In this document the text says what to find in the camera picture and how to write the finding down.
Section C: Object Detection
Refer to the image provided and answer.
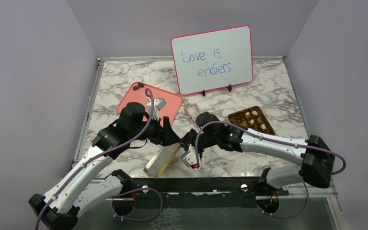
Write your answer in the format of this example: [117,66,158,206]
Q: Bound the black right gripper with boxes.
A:
[179,128,219,156]

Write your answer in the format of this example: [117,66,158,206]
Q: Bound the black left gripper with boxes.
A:
[129,113,181,147]

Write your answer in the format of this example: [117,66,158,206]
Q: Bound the silver tin lid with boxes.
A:
[143,143,181,177]

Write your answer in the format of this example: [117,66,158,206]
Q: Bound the pink plastic tray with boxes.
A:
[117,81,183,125]

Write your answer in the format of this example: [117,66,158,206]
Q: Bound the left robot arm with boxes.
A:
[29,102,180,230]

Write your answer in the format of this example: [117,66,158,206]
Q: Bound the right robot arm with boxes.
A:
[180,112,335,195]

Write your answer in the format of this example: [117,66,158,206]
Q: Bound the gold chocolate box tray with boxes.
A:
[226,106,276,135]

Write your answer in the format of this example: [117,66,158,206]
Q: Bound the small white red card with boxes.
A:
[199,157,205,169]

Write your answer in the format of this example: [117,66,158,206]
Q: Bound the pink framed whiteboard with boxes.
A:
[170,25,254,95]

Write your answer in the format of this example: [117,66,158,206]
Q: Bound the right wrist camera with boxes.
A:
[180,150,200,170]

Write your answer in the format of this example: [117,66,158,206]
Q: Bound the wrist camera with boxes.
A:
[180,150,200,170]
[146,97,167,120]

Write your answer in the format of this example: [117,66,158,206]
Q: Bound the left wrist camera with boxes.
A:
[146,97,167,120]

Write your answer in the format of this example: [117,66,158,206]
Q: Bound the black metal base rail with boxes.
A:
[112,177,288,210]

